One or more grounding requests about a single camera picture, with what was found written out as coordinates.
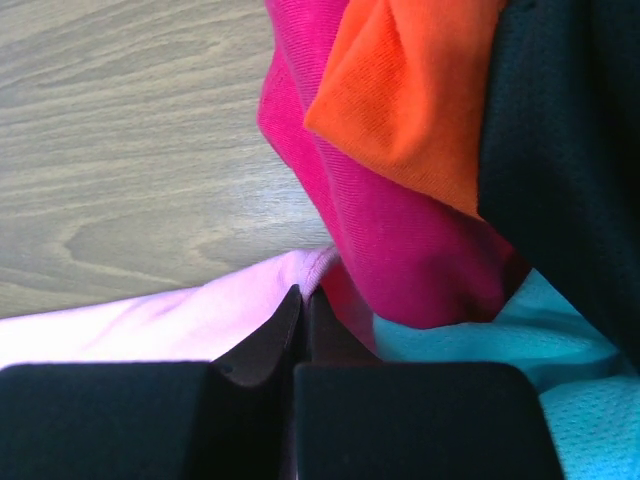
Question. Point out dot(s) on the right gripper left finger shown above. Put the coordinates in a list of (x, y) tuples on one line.
[(225, 419)]

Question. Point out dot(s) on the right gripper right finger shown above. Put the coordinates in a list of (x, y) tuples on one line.
[(357, 417)]

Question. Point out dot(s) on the pink t shirt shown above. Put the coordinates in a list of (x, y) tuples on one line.
[(198, 323)]

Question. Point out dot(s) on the magenta t shirt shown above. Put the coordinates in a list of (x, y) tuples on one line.
[(414, 261)]

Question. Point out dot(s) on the teal t shirt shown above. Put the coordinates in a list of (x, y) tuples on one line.
[(588, 390)]

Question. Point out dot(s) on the orange t shirt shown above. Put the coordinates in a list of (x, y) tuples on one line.
[(403, 92)]

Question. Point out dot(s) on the black t shirt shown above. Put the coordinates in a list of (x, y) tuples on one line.
[(559, 153)]

